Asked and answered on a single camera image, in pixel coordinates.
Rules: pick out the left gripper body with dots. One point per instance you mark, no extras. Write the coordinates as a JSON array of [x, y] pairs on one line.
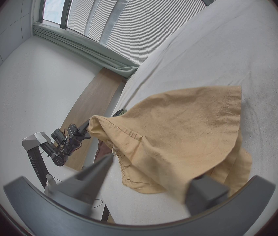
[[72, 142]]

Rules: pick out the green garment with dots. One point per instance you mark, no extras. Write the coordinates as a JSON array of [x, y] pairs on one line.
[[121, 112]]

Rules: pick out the tan shorts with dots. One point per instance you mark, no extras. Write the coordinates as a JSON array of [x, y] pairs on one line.
[[178, 136]]

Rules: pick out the bed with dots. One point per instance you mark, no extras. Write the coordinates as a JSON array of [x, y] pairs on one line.
[[215, 45]]

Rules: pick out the brown garment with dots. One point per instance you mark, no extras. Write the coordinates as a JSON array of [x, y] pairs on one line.
[[102, 152]]

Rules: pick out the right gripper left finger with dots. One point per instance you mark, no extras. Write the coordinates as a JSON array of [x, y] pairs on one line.
[[85, 190]]

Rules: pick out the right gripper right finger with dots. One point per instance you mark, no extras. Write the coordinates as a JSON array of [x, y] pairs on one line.
[[205, 195]]

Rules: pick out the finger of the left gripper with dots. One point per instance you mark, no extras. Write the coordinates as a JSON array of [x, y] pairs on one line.
[[86, 137], [84, 128]]

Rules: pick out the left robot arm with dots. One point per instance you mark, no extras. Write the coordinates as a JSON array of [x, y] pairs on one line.
[[34, 139]]

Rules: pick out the grey-green curtain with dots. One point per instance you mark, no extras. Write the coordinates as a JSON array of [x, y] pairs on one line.
[[80, 44]]

